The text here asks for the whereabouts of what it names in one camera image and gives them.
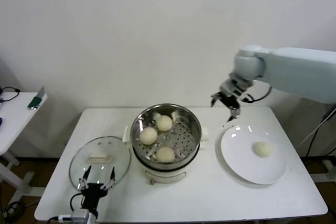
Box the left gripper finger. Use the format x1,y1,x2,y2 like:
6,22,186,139
78,165,92,190
101,166,117,191

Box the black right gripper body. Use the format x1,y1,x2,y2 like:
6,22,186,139
216,94,241,111

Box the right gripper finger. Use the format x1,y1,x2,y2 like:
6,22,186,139
227,108,241,123
211,92,223,107

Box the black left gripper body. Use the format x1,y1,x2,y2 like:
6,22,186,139
81,183,109,216

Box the round glass pot lid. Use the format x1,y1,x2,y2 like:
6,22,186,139
69,136,132,191

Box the white steamed baozi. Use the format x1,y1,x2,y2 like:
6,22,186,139
139,127,158,145
156,115,173,132
155,146,175,163
253,141,273,158

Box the perforated steel steamer basket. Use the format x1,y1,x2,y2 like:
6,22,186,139
122,103,211,166

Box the white round plate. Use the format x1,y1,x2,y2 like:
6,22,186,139
219,125,287,185

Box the cream electric cooking pot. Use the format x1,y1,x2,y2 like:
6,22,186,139
125,140,208,185

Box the black adapter plug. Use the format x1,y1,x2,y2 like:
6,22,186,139
322,108,333,122

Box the white side table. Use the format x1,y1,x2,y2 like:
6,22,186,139
0,91,48,204

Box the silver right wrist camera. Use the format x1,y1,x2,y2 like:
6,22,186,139
219,79,244,96

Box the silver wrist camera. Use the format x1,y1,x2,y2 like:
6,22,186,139
219,79,244,96
58,209,91,224

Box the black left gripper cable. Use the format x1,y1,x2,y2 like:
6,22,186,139
69,193,85,211

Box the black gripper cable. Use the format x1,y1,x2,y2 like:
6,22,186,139
243,84,272,103
69,193,85,211

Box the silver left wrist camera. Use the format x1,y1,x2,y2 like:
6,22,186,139
58,209,91,224

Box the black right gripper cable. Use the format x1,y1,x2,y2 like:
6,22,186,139
243,84,272,103

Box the white wall cable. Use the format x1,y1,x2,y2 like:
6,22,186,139
298,104,336,147

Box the black wall cable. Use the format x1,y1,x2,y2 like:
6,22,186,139
306,119,336,157

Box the green handled tool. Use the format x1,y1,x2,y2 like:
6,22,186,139
27,86,48,111

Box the black cable on side table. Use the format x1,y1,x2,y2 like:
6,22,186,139
0,86,21,103

